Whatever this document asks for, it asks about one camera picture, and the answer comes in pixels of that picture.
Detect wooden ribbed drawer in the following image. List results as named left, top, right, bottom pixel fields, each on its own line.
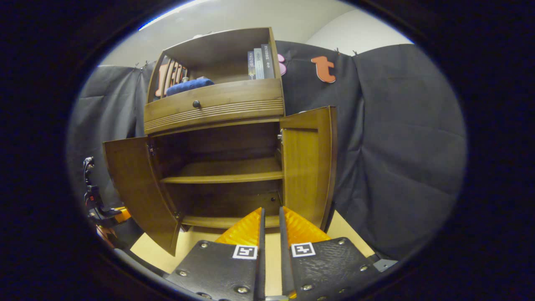
left=144, top=78, right=285, bottom=135

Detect grey spine book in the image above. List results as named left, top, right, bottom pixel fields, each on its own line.
left=254, top=48, right=265, bottom=79

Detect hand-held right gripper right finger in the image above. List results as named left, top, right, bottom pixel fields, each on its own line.
left=279, top=206, right=381, bottom=301

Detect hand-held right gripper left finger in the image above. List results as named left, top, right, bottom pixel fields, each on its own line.
left=165, top=207, right=267, bottom=301

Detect black spine book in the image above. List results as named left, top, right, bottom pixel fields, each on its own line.
left=261, top=44, right=275, bottom=79

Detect black backdrop cloth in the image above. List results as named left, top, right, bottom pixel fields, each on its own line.
left=69, top=41, right=467, bottom=260

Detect blue folded towel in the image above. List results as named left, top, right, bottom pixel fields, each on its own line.
left=166, top=78, right=215, bottom=97

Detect wooden double-door shoe cabinet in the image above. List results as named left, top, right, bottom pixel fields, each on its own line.
left=144, top=27, right=285, bottom=230

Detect wooden shoe cabinet door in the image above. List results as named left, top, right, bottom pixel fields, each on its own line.
left=103, top=137, right=182, bottom=256
left=279, top=106, right=338, bottom=231

